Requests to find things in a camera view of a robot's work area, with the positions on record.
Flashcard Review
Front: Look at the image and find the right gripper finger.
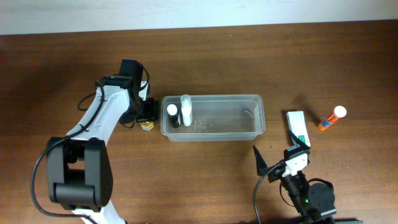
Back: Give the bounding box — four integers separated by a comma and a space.
288, 130, 310, 152
252, 145, 268, 177

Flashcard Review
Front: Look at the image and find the small gold-lidded balm jar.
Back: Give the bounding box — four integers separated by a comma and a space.
139, 121, 154, 131

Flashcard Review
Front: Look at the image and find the dark bottle white cap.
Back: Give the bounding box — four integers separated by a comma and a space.
167, 104, 181, 129

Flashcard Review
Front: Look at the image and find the white lotion bottle clear cap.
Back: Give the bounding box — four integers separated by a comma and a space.
180, 95, 193, 126

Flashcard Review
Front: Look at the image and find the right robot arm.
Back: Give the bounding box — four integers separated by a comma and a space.
252, 131, 336, 223

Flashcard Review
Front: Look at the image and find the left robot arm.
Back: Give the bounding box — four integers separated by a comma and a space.
44, 59, 159, 223

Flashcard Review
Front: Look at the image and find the clear plastic container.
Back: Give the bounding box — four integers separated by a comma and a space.
160, 95, 266, 142

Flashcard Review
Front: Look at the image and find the white medicine box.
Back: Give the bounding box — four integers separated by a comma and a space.
286, 111, 311, 147

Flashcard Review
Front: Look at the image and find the orange tube white cap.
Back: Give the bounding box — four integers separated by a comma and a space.
317, 105, 347, 131

